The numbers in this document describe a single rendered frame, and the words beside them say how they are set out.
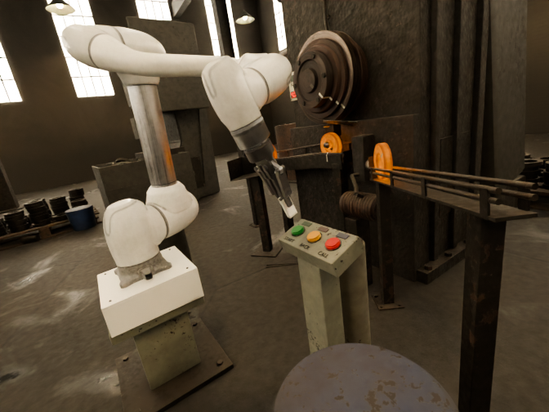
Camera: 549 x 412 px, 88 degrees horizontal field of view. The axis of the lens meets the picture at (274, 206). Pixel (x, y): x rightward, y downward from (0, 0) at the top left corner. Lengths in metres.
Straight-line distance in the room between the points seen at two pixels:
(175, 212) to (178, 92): 2.99
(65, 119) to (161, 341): 10.39
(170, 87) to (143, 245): 3.10
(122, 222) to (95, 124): 10.26
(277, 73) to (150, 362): 1.09
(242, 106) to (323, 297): 0.54
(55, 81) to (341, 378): 11.27
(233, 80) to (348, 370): 0.66
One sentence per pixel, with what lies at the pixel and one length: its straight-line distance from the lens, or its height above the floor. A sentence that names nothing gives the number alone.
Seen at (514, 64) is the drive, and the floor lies 1.06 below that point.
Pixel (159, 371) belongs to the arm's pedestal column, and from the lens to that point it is 1.34.
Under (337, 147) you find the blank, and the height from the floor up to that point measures 0.74.
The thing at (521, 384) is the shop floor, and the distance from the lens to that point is 1.36.
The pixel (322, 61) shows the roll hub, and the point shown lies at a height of 1.18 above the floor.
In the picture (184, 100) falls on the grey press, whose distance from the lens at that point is 4.08.
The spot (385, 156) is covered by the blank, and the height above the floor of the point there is 0.74.
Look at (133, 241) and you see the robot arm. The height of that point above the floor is 0.60.
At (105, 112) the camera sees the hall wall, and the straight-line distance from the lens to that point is 11.36.
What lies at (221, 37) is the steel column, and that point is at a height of 3.28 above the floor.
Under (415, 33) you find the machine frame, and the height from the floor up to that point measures 1.21.
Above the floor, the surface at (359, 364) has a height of 0.43.
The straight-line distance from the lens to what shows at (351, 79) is 1.58.
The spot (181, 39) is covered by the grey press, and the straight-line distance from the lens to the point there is 4.28.
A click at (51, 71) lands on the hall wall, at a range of 11.53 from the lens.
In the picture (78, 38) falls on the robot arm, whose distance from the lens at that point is 1.09.
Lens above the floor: 0.92
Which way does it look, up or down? 16 degrees down
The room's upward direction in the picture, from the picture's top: 9 degrees counter-clockwise
